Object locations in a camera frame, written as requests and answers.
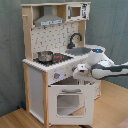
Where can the right red stove knob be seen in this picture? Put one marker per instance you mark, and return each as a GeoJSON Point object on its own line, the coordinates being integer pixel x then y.
{"type": "Point", "coordinates": [73, 69]}

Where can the white toy microwave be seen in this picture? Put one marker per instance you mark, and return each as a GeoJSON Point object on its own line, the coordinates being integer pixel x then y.
{"type": "Point", "coordinates": [77, 11]}

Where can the grey range hood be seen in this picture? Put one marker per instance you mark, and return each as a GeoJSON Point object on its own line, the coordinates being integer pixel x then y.
{"type": "Point", "coordinates": [48, 18]}

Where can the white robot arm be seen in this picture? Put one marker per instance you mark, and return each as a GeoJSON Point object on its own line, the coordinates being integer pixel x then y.
{"type": "Point", "coordinates": [99, 66]}

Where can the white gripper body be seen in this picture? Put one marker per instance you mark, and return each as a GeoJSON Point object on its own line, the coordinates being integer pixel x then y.
{"type": "Point", "coordinates": [81, 72]}

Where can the black toy faucet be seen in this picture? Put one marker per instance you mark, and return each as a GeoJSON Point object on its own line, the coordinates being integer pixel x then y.
{"type": "Point", "coordinates": [71, 44]}

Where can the black toy stovetop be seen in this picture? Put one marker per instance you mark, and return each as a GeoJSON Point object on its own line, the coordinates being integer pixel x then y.
{"type": "Point", "coordinates": [57, 58]}

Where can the white oven door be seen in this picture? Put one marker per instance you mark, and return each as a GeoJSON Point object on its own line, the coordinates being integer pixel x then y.
{"type": "Point", "coordinates": [71, 104]}

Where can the small metal pot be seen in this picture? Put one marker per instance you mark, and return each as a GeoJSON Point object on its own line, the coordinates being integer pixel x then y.
{"type": "Point", "coordinates": [45, 56]}

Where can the white cupboard door with dispenser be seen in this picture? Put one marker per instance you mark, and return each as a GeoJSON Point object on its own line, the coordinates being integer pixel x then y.
{"type": "Point", "coordinates": [96, 84]}

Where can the grey toy sink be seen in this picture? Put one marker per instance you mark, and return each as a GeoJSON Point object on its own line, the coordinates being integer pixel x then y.
{"type": "Point", "coordinates": [78, 51]}

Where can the wooden toy kitchen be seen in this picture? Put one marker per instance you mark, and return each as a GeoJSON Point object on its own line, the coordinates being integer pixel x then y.
{"type": "Point", "coordinates": [55, 38]}

